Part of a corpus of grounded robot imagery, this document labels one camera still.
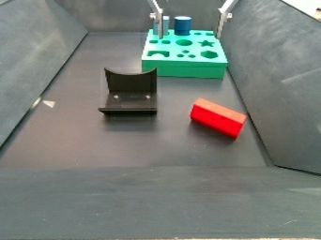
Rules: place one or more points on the green shape sorter block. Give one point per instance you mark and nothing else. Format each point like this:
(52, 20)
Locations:
(185, 56)

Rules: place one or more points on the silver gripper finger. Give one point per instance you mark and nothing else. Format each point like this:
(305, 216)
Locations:
(156, 16)
(225, 14)

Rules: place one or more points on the black curved holder stand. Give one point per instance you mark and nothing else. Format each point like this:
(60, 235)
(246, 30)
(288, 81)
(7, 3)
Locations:
(131, 92)

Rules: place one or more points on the grey-blue square block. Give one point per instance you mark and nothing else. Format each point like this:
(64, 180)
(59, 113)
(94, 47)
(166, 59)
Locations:
(166, 25)

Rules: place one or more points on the red hexagon prism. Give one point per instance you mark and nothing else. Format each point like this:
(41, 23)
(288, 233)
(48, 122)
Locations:
(217, 117)

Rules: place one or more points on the dark blue cylinder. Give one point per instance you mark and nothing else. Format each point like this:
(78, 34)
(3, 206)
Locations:
(182, 25)

